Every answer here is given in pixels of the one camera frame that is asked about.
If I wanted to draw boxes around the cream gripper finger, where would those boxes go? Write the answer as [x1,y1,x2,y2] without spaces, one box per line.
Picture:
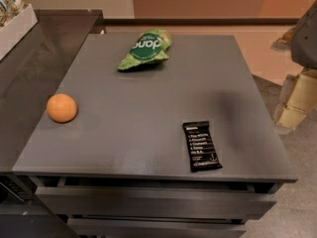
[273,67,317,129]

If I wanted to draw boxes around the green rice chip bag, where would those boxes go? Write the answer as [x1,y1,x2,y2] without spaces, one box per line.
[118,29,172,71]

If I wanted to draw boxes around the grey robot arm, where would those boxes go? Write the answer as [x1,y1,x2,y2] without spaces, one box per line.
[273,1,317,129]

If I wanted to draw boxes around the black rxbar chocolate bar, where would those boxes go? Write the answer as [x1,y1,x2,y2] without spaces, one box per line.
[182,121,222,173]

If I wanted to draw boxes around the grey drawer cabinet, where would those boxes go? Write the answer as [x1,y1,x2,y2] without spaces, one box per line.
[14,34,295,226]

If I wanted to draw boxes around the orange fruit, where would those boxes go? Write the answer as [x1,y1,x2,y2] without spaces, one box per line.
[47,94,77,123]

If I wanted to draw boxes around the upper grey drawer front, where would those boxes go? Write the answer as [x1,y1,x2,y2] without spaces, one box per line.
[36,187,275,219]

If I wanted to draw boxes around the grey drawer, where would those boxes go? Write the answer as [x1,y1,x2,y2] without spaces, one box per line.
[36,187,275,219]
[67,218,246,238]

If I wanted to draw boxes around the lower grey drawer front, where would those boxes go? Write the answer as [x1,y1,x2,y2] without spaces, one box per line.
[67,218,246,238]

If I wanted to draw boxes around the dark side counter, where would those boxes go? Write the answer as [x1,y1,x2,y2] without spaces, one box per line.
[0,9,103,238]

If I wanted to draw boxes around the white snack box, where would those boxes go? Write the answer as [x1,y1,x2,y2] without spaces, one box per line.
[0,4,38,60]

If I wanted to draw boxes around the snack packets in box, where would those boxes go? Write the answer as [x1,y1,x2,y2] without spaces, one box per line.
[0,0,26,27]

